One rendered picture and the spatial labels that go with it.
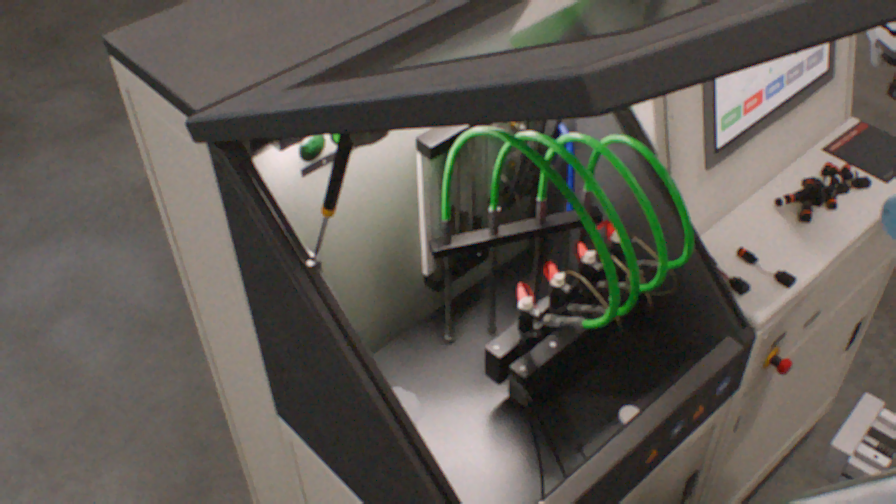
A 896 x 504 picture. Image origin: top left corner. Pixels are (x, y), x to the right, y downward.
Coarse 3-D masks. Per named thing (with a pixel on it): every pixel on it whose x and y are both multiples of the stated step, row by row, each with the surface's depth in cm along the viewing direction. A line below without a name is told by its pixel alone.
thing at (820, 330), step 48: (672, 96) 160; (816, 96) 195; (672, 144) 165; (768, 144) 188; (720, 192) 182; (864, 240) 186; (816, 288) 179; (864, 288) 210; (768, 336) 172; (816, 336) 201; (768, 384) 192; (816, 384) 229; (768, 432) 218; (720, 480) 208
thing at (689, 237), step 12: (636, 144) 149; (648, 156) 148; (588, 168) 161; (660, 168) 148; (672, 180) 148; (588, 192) 164; (672, 192) 148; (588, 204) 166; (684, 204) 148; (684, 216) 149; (684, 228) 150; (684, 252) 153; (648, 264) 161; (672, 264) 157; (684, 264) 155
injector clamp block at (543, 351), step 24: (504, 336) 163; (552, 336) 163; (576, 336) 163; (600, 336) 170; (504, 360) 161; (528, 360) 159; (552, 360) 160; (576, 360) 168; (600, 360) 176; (528, 384) 159
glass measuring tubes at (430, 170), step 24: (432, 144) 154; (480, 144) 164; (432, 168) 158; (456, 168) 166; (480, 168) 168; (432, 192) 162; (456, 192) 170; (480, 192) 172; (432, 216) 166; (456, 216) 174; (480, 216) 176; (432, 264) 177; (456, 264) 180; (432, 288) 178
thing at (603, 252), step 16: (480, 128) 138; (496, 128) 136; (464, 144) 144; (512, 144) 133; (448, 160) 148; (544, 160) 130; (448, 176) 151; (560, 176) 130; (448, 192) 154; (448, 208) 157; (576, 208) 129; (448, 224) 160; (592, 224) 129; (592, 240) 130; (608, 256) 130; (608, 272) 131; (592, 320) 141; (608, 320) 137
